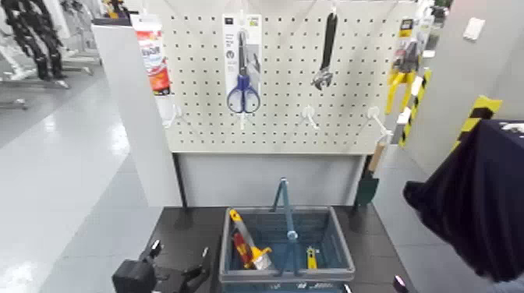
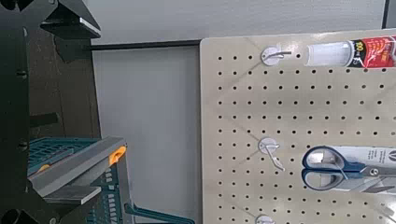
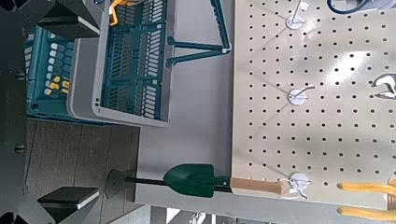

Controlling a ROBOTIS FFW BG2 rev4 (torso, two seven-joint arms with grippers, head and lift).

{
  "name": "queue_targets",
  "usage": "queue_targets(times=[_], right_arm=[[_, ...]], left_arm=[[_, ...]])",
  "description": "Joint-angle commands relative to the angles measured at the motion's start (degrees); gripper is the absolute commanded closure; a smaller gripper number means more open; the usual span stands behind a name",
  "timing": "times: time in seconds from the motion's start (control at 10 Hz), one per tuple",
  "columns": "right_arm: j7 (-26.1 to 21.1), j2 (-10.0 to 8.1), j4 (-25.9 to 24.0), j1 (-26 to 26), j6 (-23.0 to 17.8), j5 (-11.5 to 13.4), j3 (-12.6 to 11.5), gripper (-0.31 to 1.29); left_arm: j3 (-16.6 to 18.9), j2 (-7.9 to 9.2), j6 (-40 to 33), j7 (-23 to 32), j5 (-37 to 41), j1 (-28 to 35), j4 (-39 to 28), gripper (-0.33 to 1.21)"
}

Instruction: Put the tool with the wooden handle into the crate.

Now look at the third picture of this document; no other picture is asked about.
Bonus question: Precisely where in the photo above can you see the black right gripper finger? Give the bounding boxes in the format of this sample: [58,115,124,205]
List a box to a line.
[18,186,101,224]
[18,0,101,40]

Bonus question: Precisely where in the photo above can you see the blue crate with grey rim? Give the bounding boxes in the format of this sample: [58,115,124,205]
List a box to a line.
[24,0,179,129]

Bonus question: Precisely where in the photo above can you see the yellow utility cutter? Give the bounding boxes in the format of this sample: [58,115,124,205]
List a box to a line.
[43,75,71,96]

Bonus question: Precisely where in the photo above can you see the white pegboard hook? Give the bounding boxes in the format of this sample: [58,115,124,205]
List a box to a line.
[285,0,310,31]
[277,172,313,201]
[287,85,318,106]

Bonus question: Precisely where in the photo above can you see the beige pegboard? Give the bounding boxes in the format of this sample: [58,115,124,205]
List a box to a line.
[231,0,396,213]

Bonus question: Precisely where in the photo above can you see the blue crate carry handle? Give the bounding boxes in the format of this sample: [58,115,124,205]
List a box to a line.
[165,0,233,68]

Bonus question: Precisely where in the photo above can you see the yellow handled pliers in package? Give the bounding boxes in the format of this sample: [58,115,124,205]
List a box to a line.
[336,177,396,222]

